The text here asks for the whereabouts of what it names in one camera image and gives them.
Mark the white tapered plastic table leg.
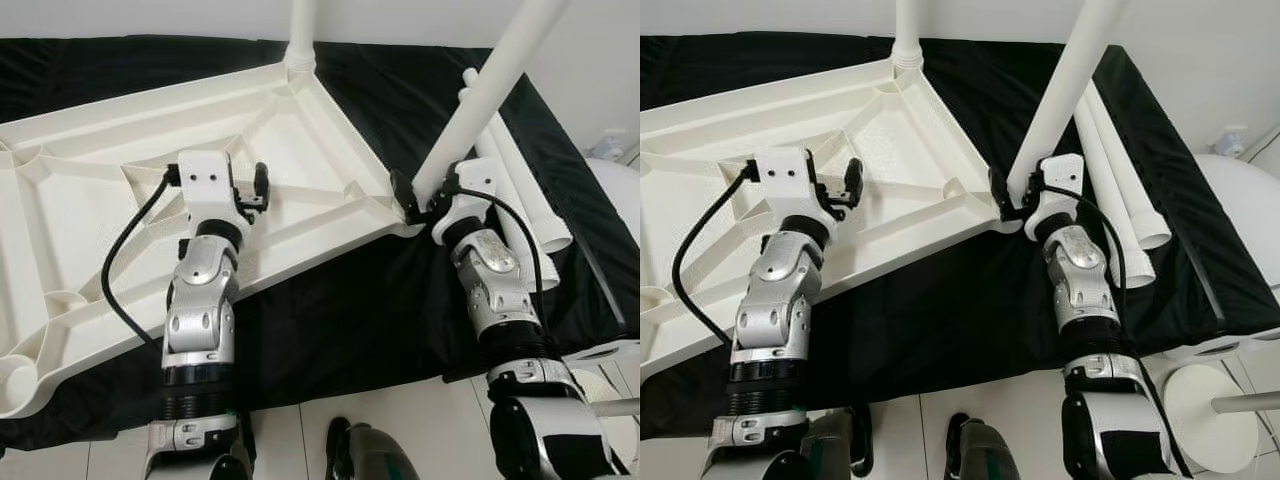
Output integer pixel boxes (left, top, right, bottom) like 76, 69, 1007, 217
285, 0, 319, 73
458, 88, 561, 293
410, 0, 573, 206
1085, 80, 1173, 251
892, 0, 925, 71
1075, 95, 1156, 289
462, 68, 574, 254
1005, 0, 1131, 201

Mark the white plastic table top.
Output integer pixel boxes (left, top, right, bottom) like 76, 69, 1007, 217
640, 55, 1021, 381
0, 60, 421, 419

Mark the black table cloth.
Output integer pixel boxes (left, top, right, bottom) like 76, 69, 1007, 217
640, 35, 1280, 441
0, 35, 641, 451

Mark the grey robot right leg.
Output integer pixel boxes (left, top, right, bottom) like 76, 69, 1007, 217
945, 412, 1036, 480
325, 418, 421, 480

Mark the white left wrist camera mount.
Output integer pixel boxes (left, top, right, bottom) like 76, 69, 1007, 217
755, 148, 831, 231
178, 150, 251, 236

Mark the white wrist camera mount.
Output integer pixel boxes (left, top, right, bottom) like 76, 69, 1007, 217
178, 150, 251, 236
1022, 153, 1086, 241
755, 148, 831, 231
432, 158, 501, 243

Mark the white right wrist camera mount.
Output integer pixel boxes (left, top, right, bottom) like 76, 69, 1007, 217
432, 158, 501, 243
1022, 153, 1086, 241

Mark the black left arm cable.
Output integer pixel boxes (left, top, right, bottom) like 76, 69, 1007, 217
672, 160, 758, 346
100, 165, 181, 346

